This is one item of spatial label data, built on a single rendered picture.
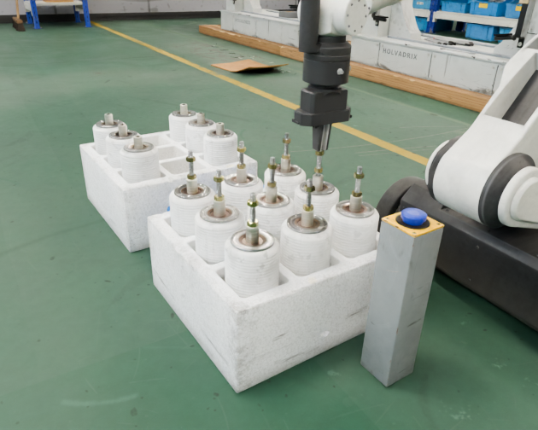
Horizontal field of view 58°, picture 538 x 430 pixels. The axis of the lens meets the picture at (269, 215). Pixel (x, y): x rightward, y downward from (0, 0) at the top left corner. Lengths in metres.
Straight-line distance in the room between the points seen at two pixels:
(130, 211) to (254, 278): 0.52
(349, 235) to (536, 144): 0.37
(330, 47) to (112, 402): 0.73
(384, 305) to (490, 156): 0.32
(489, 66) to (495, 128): 1.98
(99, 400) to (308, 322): 0.39
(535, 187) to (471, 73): 2.11
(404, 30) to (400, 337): 2.90
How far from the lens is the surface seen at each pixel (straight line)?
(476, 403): 0.98
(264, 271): 0.82
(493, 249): 1.08
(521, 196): 0.93
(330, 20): 0.91
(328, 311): 0.93
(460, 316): 1.16
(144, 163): 1.26
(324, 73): 0.93
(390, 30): 3.68
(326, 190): 1.03
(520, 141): 0.96
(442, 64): 3.15
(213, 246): 0.90
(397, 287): 0.82
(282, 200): 0.97
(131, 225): 1.27
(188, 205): 0.98
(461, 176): 0.94
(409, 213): 0.79
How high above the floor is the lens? 0.67
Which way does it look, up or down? 27 degrees down
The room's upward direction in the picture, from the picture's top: 2 degrees clockwise
